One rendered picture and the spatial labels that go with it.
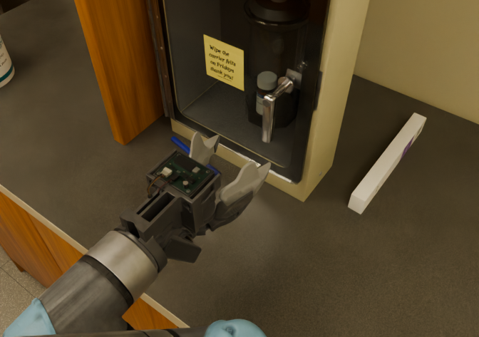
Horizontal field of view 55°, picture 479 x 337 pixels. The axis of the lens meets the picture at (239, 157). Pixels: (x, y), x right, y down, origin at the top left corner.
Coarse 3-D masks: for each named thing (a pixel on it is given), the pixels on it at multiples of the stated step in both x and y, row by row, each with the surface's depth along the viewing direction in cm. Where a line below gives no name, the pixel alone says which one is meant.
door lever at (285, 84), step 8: (280, 80) 67; (288, 80) 66; (280, 88) 65; (288, 88) 67; (264, 96) 64; (272, 96) 64; (264, 104) 64; (272, 104) 64; (264, 112) 66; (272, 112) 65; (264, 120) 67; (272, 120) 67; (264, 128) 68; (272, 128) 68; (264, 136) 69; (272, 136) 69
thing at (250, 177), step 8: (248, 168) 57; (256, 168) 58; (264, 168) 62; (240, 176) 57; (248, 176) 58; (256, 176) 60; (264, 176) 61; (232, 184) 57; (240, 184) 58; (248, 184) 59; (256, 184) 60; (224, 192) 57; (232, 192) 58; (240, 192) 59; (256, 192) 61; (224, 200) 58; (232, 200) 58
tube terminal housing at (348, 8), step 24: (336, 0) 55; (360, 0) 61; (336, 24) 58; (360, 24) 66; (336, 48) 62; (336, 72) 67; (336, 96) 72; (312, 120) 70; (336, 120) 78; (312, 144) 73; (336, 144) 86; (312, 168) 79; (288, 192) 86
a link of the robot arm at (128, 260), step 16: (112, 240) 49; (128, 240) 49; (96, 256) 48; (112, 256) 48; (128, 256) 48; (144, 256) 49; (112, 272) 54; (128, 272) 48; (144, 272) 49; (128, 288) 47; (144, 288) 49
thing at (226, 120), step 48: (192, 0) 68; (240, 0) 62; (288, 0) 58; (192, 48) 75; (240, 48) 68; (288, 48) 62; (192, 96) 83; (240, 96) 75; (288, 96) 68; (240, 144) 83; (288, 144) 75
